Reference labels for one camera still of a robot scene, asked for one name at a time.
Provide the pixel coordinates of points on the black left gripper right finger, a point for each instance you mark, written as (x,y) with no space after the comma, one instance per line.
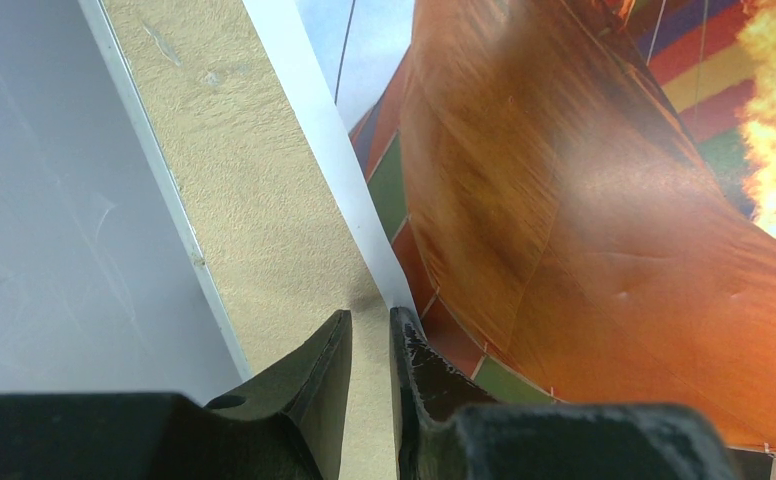
(447,427)

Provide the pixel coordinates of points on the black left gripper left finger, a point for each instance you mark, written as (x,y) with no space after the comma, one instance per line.
(285,423)

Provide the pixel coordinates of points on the hot air balloon photo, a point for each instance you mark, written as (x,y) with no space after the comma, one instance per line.
(566,220)

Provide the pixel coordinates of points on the aluminium table edge rail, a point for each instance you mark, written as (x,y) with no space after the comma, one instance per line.
(119,69)

